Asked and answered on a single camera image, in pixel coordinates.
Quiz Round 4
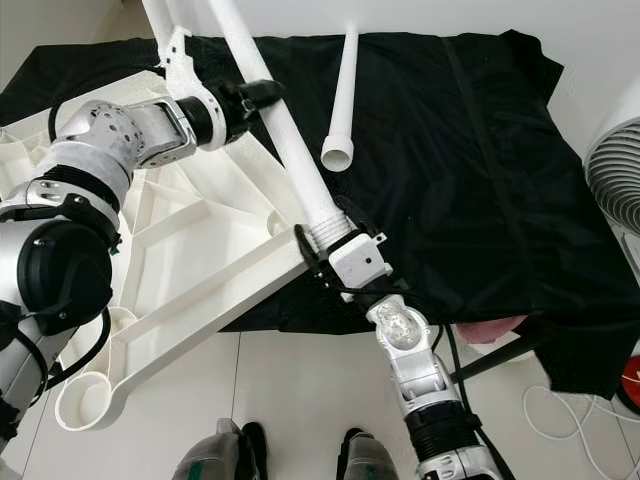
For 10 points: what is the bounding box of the white floor cable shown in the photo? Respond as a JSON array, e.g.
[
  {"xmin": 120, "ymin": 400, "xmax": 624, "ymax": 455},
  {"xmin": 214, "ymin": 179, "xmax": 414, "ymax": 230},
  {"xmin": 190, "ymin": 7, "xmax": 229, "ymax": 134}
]
[{"xmin": 520, "ymin": 385, "xmax": 640, "ymax": 457}]

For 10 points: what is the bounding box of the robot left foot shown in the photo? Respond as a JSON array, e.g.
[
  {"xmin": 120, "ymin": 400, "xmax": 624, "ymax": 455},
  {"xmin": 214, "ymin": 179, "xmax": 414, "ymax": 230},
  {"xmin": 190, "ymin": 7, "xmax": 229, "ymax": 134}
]
[{"xmin": 172, "ymin": 420, "xmax": 272, "ymax": 480}]

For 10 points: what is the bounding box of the black tablecloth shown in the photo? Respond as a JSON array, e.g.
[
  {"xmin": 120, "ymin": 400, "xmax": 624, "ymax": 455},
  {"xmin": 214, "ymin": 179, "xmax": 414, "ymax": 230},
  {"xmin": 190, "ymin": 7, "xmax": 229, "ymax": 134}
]
[{"xmin": 0, "ymin": 30, "xmax": 640, "ymax": 401}]

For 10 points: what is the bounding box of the white plastic children table top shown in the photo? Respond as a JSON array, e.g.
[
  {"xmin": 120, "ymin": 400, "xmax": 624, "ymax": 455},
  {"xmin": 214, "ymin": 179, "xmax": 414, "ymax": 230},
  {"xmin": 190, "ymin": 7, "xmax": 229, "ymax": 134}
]
[{"xmin": 0, "ymin": 65, "xmax": 346, "ymax": 433}]

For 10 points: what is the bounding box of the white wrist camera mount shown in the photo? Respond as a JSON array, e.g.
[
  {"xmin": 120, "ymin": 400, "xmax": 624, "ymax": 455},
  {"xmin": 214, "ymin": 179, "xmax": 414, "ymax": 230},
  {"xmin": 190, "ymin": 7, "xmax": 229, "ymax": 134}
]
[
  {"xmin": 324, "ymin": 231, "xmax": 394, "ymax": 292},
  {"xmin": 159, "ymin": 25, "xmax": 213, "ymax": 113}
]

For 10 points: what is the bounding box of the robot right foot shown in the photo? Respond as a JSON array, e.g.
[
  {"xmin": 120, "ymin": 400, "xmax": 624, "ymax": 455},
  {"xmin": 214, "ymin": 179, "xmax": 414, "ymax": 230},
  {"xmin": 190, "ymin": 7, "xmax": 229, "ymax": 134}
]
[{"xmin": 340, "ymin": 428, "xmax": 407, "ymax": 480}]

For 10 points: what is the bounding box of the white round fan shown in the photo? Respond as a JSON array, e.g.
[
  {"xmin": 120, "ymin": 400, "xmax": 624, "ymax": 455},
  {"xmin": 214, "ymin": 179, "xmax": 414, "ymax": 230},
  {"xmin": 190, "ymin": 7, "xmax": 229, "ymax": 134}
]
[{"xmin": 585, "ymin": 115, "xmax": 640, "ymax": 238}]

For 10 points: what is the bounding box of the pink cushion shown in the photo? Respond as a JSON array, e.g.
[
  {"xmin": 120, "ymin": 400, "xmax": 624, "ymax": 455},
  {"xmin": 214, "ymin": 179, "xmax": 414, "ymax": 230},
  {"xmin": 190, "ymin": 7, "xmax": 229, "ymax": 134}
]
[{"xmin": 455, "ymin": 315, "xmax": 532, "ymax": 347}]

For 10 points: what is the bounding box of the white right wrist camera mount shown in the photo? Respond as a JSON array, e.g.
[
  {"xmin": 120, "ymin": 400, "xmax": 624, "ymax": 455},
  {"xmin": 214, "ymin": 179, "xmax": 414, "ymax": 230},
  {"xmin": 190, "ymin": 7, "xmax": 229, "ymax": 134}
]
[{"xmin": 324, "ymin": 231, "xmax": 394, "ymax": 292}]

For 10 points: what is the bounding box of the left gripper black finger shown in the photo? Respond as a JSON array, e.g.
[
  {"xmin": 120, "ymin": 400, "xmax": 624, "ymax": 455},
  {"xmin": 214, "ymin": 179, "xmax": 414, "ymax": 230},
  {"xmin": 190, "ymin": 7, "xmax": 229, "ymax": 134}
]
[{"xmin": 240, "ymin": 77, "xmax": 287, "ymax": 110}]

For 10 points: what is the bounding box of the red object on floor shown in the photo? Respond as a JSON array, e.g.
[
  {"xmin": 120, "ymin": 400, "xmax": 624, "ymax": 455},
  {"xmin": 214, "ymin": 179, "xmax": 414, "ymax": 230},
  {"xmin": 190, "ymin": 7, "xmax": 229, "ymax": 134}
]
[{"xmin": 624, "ymin": 345, "xmax": 640, "ymax": 413}]

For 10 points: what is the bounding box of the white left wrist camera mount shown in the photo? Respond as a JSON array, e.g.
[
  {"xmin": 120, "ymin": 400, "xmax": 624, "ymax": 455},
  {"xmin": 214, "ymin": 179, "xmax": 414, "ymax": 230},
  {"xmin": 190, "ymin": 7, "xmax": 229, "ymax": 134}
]
[{"xmin": 159, "ymin": 25, "xmax": 213, "ymax": 113}]

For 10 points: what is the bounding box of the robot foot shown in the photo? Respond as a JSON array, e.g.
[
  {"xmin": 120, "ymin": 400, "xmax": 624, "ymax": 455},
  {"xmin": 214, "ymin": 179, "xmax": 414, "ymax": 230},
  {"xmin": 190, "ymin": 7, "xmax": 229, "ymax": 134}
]
[
  {"xmin": 172, "ymin": 420, "xmax": 272, "ymax": 480},
  {"xmin": 340, "ymin": 428, "xmax": 407, "ymax": 480}
]

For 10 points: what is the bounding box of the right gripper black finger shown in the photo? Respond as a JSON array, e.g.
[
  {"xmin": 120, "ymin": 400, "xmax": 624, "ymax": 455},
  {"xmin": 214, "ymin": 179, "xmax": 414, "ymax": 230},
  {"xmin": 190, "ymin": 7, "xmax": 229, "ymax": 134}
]
[{"xmin": 294, "ymin": 224, "xmax": 339, "ymax": 288}]

